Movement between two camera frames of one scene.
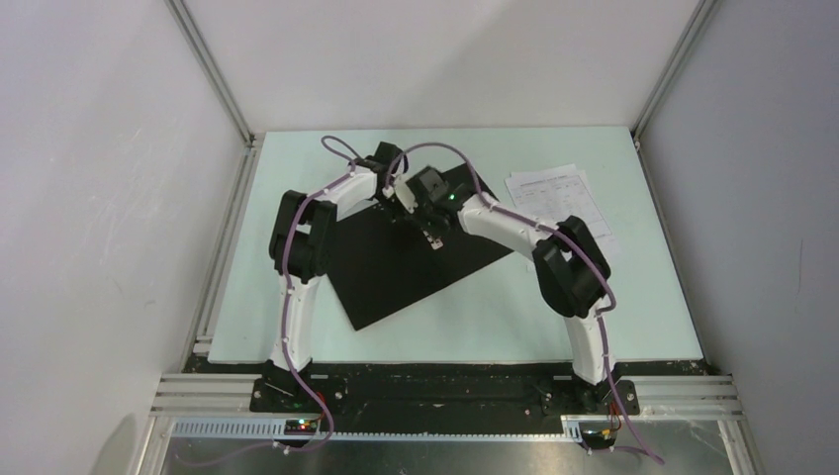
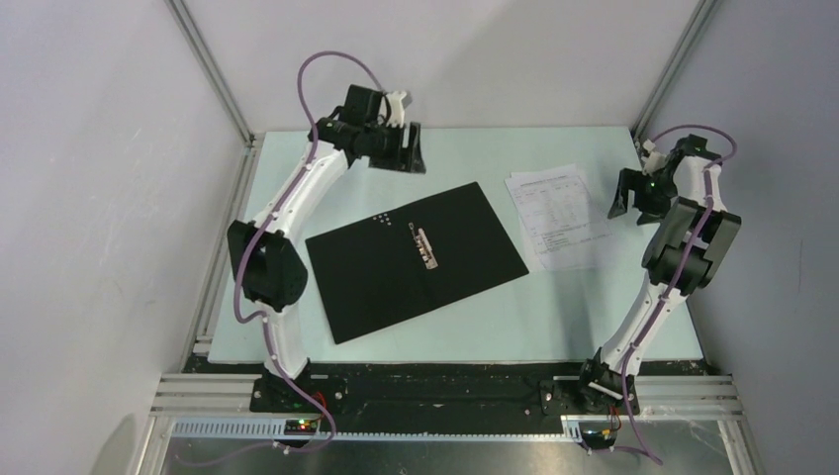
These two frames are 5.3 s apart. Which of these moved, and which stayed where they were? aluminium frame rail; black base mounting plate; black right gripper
Moved: black right gripper
Stayed: black base mounting plate; aluminium frame rail
